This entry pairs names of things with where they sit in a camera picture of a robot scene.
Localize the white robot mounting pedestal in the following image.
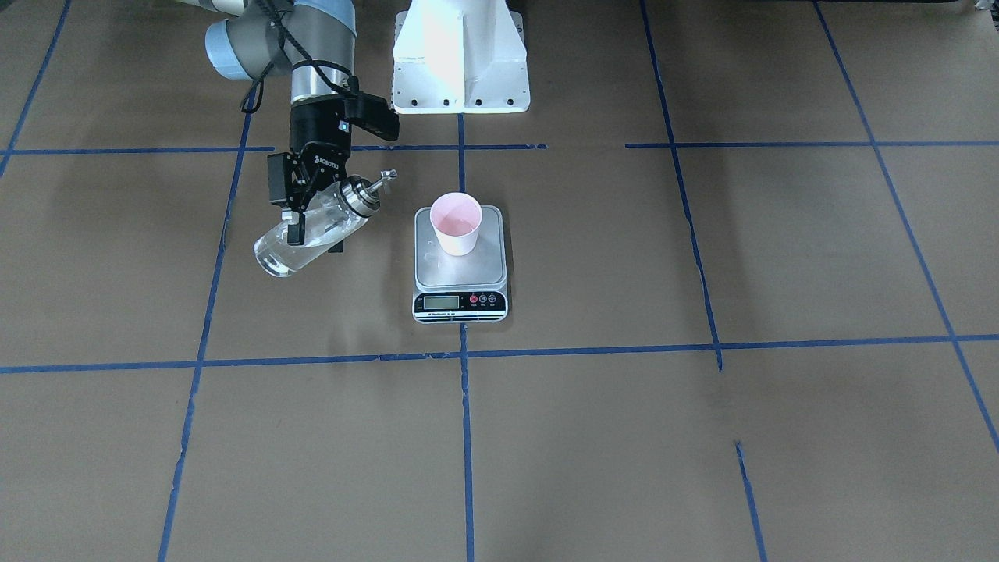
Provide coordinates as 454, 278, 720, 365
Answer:
390, 1, 531, 115

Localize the glass sauce bottle metal spout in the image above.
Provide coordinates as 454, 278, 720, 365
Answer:
254, 169, 397, 278

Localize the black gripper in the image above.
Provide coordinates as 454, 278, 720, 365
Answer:
285, 100, 352, 254

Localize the pink paper cup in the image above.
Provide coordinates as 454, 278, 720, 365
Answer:
429, 192, 484, 257

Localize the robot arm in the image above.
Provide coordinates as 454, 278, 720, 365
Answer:
200, 1, 397, 277

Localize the digital kitchen scale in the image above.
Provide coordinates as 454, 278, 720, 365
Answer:
411, 205, 510, 324

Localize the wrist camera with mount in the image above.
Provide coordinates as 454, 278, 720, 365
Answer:
343, 92, 400, 142

